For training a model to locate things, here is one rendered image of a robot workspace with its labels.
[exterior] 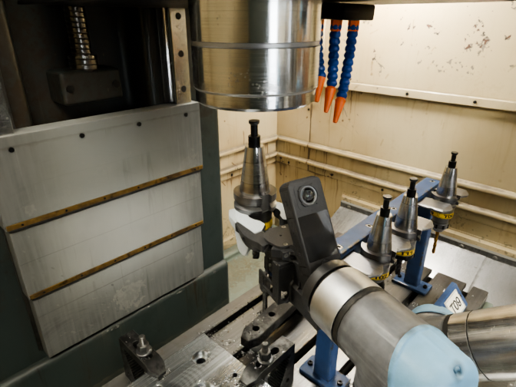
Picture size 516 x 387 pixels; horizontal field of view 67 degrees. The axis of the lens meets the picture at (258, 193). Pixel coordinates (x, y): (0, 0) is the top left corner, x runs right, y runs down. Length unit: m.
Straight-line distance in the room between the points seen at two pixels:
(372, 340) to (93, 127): 0.68
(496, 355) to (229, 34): 0.43
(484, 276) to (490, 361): 1.04
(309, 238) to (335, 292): 0.07
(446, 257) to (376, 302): 1.17
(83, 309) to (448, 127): 1.23
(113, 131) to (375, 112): 1.01
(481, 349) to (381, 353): 0.15
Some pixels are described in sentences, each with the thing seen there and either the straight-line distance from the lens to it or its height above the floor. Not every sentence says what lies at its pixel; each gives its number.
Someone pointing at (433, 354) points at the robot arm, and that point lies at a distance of 0.37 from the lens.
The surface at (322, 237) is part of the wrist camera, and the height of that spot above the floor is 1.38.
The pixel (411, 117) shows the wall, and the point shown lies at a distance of 1.52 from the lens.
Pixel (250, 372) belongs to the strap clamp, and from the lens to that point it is 0.80.
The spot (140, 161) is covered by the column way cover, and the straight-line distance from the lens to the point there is 0.95.
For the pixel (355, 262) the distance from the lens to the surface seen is 0.71.
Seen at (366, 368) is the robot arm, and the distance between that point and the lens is 0.39.
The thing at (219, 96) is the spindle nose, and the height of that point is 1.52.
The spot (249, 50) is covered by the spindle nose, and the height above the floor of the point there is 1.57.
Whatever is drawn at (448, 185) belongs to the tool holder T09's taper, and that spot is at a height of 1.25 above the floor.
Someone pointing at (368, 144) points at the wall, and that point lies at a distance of 1.62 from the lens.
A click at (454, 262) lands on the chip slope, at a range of 1.55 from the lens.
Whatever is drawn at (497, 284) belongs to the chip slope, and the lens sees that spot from 1.52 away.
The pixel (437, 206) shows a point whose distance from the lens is 0.97.
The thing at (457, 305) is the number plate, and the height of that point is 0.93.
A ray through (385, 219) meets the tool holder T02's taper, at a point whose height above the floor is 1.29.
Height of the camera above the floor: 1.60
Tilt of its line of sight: 24 degrees down
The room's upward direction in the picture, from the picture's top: straight up
